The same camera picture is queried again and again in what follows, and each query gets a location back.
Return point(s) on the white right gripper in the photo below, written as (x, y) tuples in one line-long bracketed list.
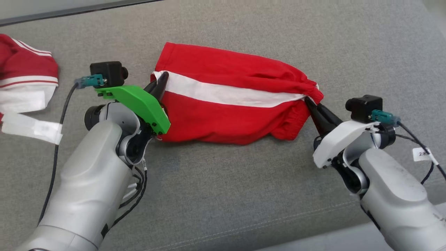
[(341, 136)]

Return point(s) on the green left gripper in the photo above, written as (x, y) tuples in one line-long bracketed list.
[(143, 104)]

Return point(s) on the red shorts with white stripe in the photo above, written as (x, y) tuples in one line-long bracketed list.
[(226, 118)]

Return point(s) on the red and white jersey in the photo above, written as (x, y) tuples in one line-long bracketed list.
[(24, 66)]

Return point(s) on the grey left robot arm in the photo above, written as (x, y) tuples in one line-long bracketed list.
[(90, 174)]

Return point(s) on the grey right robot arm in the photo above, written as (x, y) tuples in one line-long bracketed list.
[(397, 195)]

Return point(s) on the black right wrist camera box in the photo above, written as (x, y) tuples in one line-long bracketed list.
[(364, 106)]

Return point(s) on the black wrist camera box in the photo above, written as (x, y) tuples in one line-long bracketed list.
[(109, 73), (364, 106)]

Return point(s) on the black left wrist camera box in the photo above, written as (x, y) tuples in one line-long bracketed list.
[(109, 73)]

